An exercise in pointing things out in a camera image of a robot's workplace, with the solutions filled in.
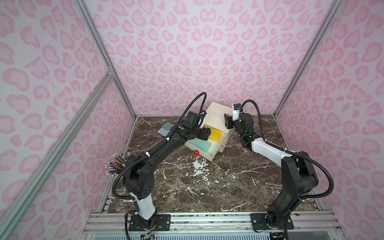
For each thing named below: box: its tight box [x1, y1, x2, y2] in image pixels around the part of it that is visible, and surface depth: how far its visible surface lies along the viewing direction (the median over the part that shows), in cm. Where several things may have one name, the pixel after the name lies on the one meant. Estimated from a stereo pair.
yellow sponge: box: [203, 125, 223, 143], surface depth 87 cm
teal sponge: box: [187, 137, 212, 153], surface depth 82 cm
